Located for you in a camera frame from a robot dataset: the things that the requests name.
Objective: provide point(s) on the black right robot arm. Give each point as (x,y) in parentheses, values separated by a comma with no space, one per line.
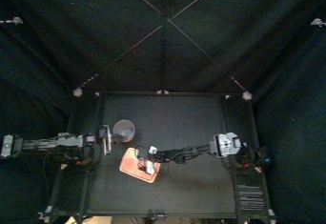
(221,148)

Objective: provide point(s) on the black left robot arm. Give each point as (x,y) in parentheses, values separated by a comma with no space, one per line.
(47,143)

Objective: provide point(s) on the pink square plate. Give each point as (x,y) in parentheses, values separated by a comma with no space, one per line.
(132,166)

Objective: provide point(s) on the grey plastic cup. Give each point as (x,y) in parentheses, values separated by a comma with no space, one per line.
(126,129)

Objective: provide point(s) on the black table clamp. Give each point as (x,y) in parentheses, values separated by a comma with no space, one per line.
(158,215)

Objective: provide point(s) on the silver frame corner bracket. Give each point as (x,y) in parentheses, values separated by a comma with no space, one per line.
(76,91)
(318,22)
(15,20)
(247,95)
(162,91)

